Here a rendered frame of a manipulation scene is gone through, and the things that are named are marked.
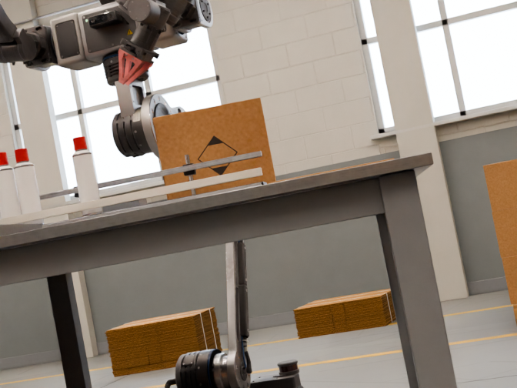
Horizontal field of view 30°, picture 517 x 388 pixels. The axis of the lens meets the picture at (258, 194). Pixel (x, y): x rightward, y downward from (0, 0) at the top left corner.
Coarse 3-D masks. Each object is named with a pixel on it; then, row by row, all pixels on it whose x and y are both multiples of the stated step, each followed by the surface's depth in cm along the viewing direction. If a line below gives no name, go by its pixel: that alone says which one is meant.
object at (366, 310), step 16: (320, 304) 671; (336, 304) 656; (352, 304) 652; (368, 304) 649; (384, 304) 650; (304, 320) 665; (320, 320) 661; (336, 320) 656; (352, 320) 653; (368, 320) 650; (384, 320) 645; (304, 336) 666
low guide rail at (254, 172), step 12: (204, 180) 239; (216, 180) 239; (228, 180) 239; (132, 192) 241; (144, 192) 241; (156, 192) 241; (168, 192) 240; (84, 204) 242; (96, 204) 242; (108, 204) 242; (12, 216) 244; (24, 216) 244; (36, 216) 244; (48, 216) 243
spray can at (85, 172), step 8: (80, 136) 247; (80, 144) 246; (80, 152) 246; (88, 152) 246; (72, 160) 247; (80, 160) 245; (88, 160) 246; (80, 168) 245; (88, 168) 246; (80, 176) 245; (88, 176) 245; (80, 184) 245; (88, 184) 245; (96, 184) 247; (80, 192) 246; (88, 192) 245; (96, 192) 246; (80, 200) 246; (88, 200) 245; (96, 208) 245
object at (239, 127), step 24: (168, 120) 263; (192, 120) 263; (216, 120) 263; (240, 120) 263; (264, 120) 263; (168, 144) 263; (192, 144) 262; (216, 144) 262; (240, 144) 262; (264, 144) 262; (168, 168) 262; (216, 168) 262; (240, 168) 262; (264, 168) 262
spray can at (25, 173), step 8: (16, 152) 248; (24, 152) 248; (16, 160) 249; (24, 160) 248; (16, 168) 247; (24, 168) 247; (32, 168) 249; (16, 176) 248; (24, 176) 247; (32, 176) 248; (24, 184) 247; (32, 184) 248; (24, 192) 247; (32, 192) 247; (24, 200) 247; (32, 200) 247; (24, 208) 247; (32, 208) 247; (40, 208) 248
